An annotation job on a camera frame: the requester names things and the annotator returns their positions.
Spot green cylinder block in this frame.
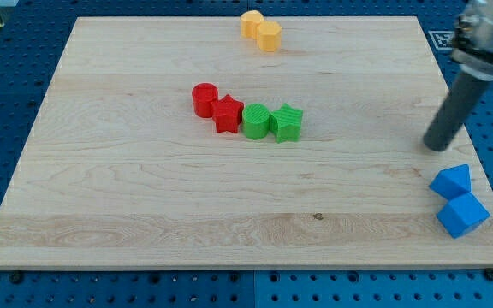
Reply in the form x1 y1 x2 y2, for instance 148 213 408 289
242 104 270 139

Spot red star block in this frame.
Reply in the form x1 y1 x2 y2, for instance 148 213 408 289
212 94 244 133

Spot yellow hexagon block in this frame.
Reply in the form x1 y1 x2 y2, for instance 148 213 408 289
256 21 282 52

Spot light wooden board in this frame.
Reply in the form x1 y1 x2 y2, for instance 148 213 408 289
0 16 493 271

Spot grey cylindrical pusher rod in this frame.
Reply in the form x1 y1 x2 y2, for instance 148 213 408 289
423 71 490 151

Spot white fiducial marker tag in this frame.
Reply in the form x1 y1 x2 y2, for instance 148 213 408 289
428 30 454 51

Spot green star block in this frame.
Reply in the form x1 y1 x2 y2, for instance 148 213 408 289
270 103 303 143

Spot blue triangular block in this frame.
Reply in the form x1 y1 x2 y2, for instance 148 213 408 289
429 164 472 200

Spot blue cube block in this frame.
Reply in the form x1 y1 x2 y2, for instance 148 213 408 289
437 192 490 239

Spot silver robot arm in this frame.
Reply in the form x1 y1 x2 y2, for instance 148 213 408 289
451 0 493 81

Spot red cylinder block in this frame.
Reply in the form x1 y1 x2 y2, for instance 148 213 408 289
192 83 218 118

